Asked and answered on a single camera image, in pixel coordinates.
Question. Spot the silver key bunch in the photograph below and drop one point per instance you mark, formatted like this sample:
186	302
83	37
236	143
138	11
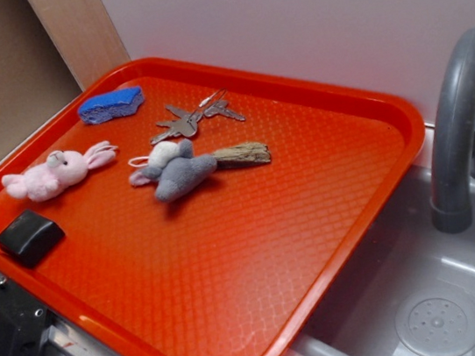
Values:
186	122

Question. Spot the grey plastic sink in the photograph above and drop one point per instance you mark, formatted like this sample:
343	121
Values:
407	290

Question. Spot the pink plush bunny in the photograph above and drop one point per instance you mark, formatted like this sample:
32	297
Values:
60	171

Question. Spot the grey plush elephant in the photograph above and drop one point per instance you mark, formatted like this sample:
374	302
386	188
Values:
175	169

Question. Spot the red plastic tray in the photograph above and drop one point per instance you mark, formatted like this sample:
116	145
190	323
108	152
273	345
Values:
236	267

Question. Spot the wooden board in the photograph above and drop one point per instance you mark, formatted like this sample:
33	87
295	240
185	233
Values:
84	36

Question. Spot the blue sponge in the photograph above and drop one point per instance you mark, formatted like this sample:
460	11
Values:
119	103

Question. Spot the black rounded block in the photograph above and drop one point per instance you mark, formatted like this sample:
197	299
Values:
30	237

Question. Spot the weathered wood piece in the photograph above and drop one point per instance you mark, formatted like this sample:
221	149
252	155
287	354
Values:
247	154

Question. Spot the grey plastic faucet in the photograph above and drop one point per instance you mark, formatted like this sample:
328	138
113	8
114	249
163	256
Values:
453	156

